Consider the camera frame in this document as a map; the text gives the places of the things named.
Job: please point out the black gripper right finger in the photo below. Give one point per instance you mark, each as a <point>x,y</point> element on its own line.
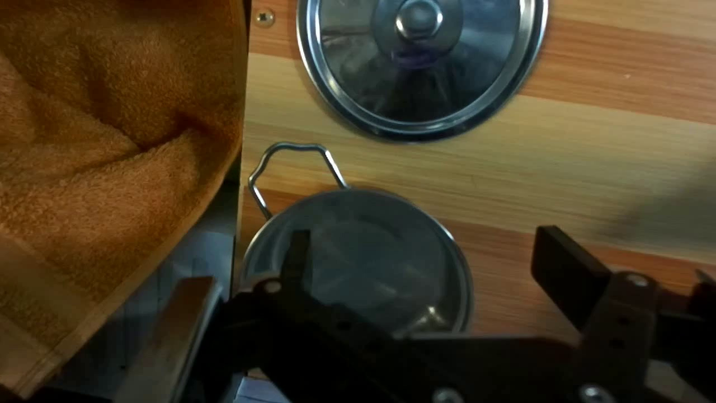
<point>566,273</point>

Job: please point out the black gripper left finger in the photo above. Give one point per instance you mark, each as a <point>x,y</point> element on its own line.
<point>295,262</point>

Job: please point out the small steel pot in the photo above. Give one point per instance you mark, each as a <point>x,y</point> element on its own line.
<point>371,251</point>

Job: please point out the orange towel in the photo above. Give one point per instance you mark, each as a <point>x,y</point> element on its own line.
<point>120,122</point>

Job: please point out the steel pot lid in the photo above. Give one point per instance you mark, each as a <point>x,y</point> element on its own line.
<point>418,71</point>

